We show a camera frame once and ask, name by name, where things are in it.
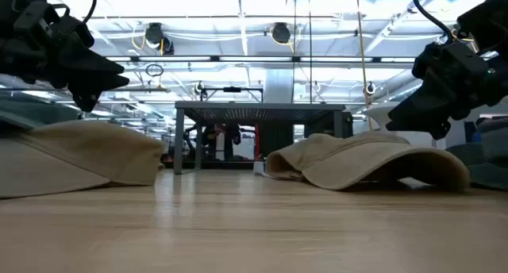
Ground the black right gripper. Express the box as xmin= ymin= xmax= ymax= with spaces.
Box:
xmin=387 ymin=40 xmax=508 ymax=141

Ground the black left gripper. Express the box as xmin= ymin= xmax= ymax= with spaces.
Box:
xmin=0 ymin=1 xmax=130 ymax=113

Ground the dark green baseball cap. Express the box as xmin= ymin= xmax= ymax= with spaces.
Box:
xmin=446 ymin=117 xmax=508 ymax=191
xmin=0 ymin=94 xmax=83 ymax=131

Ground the tan baseball cap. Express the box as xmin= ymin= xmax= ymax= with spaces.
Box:
xmin=264 ymin=130 xmax=471 ymax=193
xmin=0 ymin=119 xmax=166 ymax=199

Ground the white mushroom table lamp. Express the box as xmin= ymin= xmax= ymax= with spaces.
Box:
xmin=363 ymin=101 xmax=402 ymax=133

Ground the black ceiling spotlight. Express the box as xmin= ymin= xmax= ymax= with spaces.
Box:
xmin=143 ymin=21 xmax=175 ymax=56
xmin=269 ymin=21 xmax=293 ymax=44

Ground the black box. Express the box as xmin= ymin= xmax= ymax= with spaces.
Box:
xmin=304 ymin=111 xmax=354 ymax=139

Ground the black bar stand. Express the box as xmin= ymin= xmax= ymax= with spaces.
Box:
xmin=202 ymin=86 xmax=265 ymax=103

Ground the person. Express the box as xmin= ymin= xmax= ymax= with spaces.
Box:
xmin=201 ymin=124 xmax=243 ymax=162

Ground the dark cabinet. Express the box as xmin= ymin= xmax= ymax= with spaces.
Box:
xmin=258 ymin=124 xmax=295 ymax=158

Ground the grey perforated metal shelf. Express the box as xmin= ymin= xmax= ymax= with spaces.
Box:
xmin=173 ymin=101 xmax=347 ymax=175

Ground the black cable loop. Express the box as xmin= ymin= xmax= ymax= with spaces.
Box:
xmin=144 ymin=63 xmax=165 ymax=78

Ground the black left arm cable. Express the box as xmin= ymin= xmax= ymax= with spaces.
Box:
xmin=81 ymin=0 xmax=98 ymax=25

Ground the yellow hanging rope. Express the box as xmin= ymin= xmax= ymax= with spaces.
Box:
xmin=354 ymin=0 xmax=375 ymax=133

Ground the thin black hanging cable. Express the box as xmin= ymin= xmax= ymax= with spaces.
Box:
xmin=308 ymin=0 xmax=314 ymax=104

